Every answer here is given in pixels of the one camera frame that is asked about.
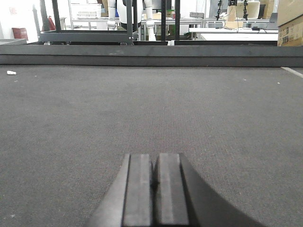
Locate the white plastic basket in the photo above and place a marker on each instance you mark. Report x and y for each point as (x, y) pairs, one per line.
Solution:
(86, 10)

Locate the white paper scrap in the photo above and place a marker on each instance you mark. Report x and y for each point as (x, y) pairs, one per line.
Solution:
(11, 72)

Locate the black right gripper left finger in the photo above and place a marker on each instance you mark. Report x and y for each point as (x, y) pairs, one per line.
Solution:
(128, 202)

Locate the cardboard box stack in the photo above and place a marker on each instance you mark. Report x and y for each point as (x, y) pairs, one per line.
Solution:
(290, 23)

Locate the red box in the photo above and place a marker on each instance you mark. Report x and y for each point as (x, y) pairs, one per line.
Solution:
(20, 33)

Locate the gray metal frame cart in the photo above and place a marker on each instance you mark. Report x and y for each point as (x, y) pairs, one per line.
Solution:
(128, 36)

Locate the white work table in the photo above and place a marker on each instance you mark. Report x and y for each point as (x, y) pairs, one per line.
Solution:
(238, 34)

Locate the red fire extinguisher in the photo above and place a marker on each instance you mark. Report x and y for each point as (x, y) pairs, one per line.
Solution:
(51, 25)

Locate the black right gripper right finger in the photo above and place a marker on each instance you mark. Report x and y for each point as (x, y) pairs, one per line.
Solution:
(184, 199)

